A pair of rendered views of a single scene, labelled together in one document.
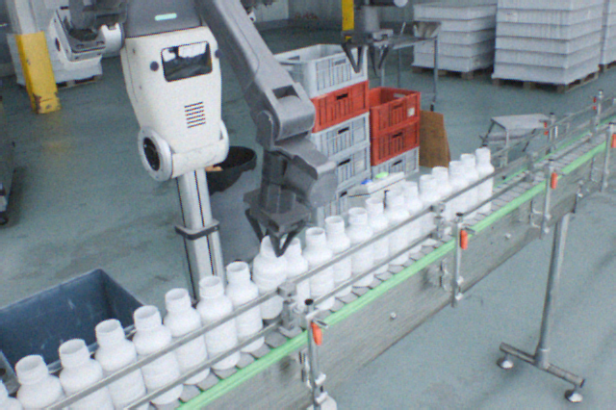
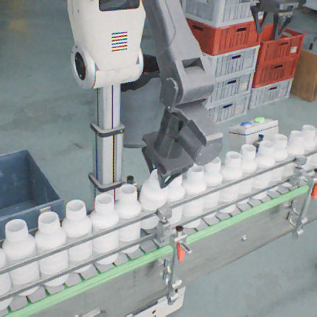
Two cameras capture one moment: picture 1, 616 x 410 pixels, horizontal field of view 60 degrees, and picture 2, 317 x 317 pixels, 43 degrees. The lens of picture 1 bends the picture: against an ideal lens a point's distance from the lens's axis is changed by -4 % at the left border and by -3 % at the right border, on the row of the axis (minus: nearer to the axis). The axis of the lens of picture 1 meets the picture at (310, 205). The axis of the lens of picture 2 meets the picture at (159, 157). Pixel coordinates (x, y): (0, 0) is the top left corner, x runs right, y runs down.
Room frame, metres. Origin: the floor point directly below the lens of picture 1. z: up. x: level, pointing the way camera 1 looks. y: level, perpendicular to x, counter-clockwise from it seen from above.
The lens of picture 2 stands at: (0.14, 0.01, 1.69)
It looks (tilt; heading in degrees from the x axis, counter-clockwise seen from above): 33 degrees down; 6
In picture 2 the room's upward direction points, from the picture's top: 4 degrees clockwise
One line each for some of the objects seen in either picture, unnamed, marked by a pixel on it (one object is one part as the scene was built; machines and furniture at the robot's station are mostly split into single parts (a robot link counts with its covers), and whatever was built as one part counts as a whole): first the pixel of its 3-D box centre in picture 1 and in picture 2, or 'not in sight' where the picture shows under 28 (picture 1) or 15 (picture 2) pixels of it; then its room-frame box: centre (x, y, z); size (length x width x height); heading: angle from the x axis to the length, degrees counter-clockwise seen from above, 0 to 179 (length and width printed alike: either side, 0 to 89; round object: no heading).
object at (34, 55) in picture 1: (38, 71); not in sight; (7.76, 3.73, 0.55); 0.40 x 0.40 x 1.10; 41
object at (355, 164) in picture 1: (322, 165); (214, 81); (3.60, -0.10, 0.33); 0.61 x 0.41 x 0.22; 137
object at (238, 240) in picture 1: (224, 208); (134, 102); (3.00, 0.51, 0.32); 0.45 x 0.45 x 0.64
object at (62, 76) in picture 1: (54, 56); not in sight; (9.86, 4.37, 0.50); 1.24 x 1.03 x 1.00; 134
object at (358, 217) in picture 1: (358, 246); (228, 182); (1.00, -0.09, 1.08); 0.06 x 0.06 x 0.17
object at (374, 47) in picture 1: (372, 54); (276, 21); (1.25, -0.16, 1.43); 0.07 x 0.07 x 0.09; 41
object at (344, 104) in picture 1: (319, 102); (221, 30); (3.61, -0.10, 0.78); 0.61 x 0.41 x 0.22; 138
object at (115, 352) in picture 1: (119, 370); (20, 257); (0.66, 0.31, 1.08); 0.06 x 0.06 x 0.17
